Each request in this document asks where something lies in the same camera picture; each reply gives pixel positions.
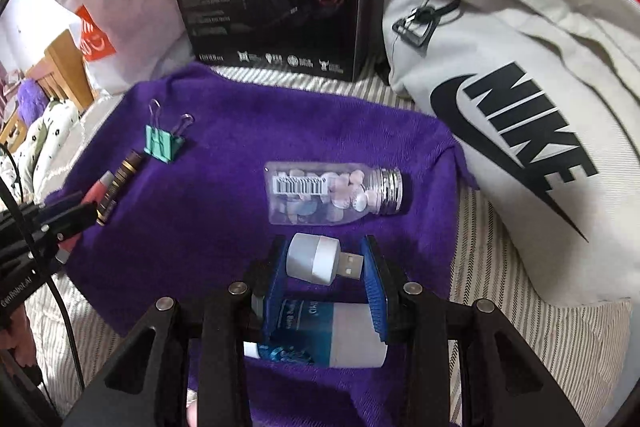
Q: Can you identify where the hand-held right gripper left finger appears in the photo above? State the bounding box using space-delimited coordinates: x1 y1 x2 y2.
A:
62 234 291 427

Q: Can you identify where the grey sling bag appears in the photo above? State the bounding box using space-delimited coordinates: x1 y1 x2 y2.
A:
382 0 640 308

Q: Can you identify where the white floral pillow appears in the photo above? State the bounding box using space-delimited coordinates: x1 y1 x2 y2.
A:
0 102 81 202

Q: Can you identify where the light wooden headboard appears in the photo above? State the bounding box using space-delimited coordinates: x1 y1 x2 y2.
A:
0 29 98 148

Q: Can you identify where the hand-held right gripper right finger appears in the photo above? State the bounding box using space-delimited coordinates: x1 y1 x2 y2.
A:
361 234 586 427

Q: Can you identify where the pink cloth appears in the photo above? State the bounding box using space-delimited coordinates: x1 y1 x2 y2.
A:
0 307 36 373

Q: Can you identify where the black cable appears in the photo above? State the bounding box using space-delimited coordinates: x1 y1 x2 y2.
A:
0 142 86 408

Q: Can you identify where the green binder clip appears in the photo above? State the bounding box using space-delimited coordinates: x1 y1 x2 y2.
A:
144 99 195 165

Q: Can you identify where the purple fluffy cushion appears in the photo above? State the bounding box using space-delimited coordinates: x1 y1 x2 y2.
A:
15 77 46 118

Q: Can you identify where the black and gold tube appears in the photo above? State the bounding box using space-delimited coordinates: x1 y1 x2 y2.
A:
95 150 147 227

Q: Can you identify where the white plastic shopping bag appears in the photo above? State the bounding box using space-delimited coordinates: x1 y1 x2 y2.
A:
0 0 196 95

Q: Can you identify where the purple towel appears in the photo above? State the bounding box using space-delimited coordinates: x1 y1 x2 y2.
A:
42 62 476 427

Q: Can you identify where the white usb night light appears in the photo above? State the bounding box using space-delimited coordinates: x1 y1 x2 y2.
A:
286 233 366 282

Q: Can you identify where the white and blue bottle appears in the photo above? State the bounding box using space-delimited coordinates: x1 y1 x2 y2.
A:
244 299 390 368

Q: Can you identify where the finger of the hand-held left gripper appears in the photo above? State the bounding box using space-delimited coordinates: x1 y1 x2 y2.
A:
31 202 98 244
15 191 83 217

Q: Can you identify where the pink pen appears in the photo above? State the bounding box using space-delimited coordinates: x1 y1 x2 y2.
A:
55 171 117 265

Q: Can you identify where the clear pill bottle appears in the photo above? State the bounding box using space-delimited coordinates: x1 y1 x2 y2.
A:
263 161 403 228

